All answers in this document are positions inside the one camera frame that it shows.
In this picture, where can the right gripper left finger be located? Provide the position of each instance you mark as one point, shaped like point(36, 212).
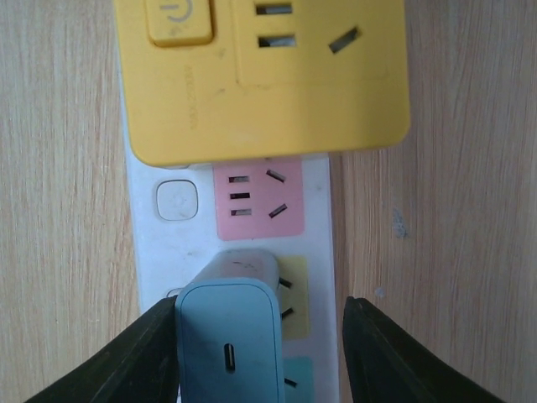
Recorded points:
point(138, 365)

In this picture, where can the yellow cube socket adapter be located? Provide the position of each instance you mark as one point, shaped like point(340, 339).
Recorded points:
point(214, 81)

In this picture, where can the blue usb charger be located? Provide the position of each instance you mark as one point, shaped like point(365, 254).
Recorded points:
point(229, 331)

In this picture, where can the white power strip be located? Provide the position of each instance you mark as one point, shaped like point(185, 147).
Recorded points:
point(182, 216)

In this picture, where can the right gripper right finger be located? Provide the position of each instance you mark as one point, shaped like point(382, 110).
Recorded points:
point(386, 364)

